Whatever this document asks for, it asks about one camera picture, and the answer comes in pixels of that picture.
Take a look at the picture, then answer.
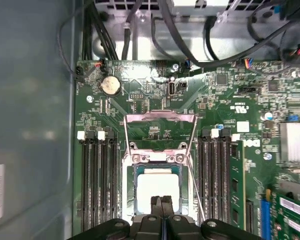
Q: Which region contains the thick black cable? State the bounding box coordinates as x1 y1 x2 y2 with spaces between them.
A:
157 0 300 70

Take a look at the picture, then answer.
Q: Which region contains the silver chipset heatsink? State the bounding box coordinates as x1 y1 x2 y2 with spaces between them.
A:
278 122 300 163

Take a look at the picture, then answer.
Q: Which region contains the internal USB port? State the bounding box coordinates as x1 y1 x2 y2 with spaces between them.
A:
167 76 178 98

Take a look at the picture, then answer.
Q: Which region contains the metal socket cover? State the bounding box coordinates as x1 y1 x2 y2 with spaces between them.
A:
123 109 199 162

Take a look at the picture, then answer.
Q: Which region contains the blue expansion slot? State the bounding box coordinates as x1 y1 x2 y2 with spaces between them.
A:
260 188 271 240

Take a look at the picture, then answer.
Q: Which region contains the green motherboard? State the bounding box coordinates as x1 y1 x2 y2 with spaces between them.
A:
73 58 300 240

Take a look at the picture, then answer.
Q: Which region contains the CPU socket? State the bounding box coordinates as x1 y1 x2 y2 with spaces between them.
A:
119 139 198 221

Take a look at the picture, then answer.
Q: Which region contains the thin metal locking lever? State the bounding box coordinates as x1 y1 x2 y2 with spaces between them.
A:
185 153 207 222

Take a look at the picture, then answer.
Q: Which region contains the black open PC case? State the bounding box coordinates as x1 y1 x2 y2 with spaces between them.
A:
0 0 300 240

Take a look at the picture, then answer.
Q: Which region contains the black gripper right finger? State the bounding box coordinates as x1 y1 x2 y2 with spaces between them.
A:
162 195 243 240

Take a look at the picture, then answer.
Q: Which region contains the black expansion slot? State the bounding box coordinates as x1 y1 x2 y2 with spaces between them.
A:
245 198 255 235

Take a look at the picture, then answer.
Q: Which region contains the silver coin cell battery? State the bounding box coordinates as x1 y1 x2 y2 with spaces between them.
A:
101 74 122 96

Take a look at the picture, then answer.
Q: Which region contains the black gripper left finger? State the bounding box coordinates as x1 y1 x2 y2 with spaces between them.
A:
86 195 164 240

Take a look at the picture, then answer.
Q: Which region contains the green RAM stick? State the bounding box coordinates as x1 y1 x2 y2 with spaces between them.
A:
229 139 247 231

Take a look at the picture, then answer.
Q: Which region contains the silver CPU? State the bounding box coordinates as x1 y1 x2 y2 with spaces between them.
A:
134 165 183 216

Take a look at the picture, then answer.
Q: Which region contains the black graphics card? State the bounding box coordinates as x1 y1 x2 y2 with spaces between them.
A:
273 178 300 240

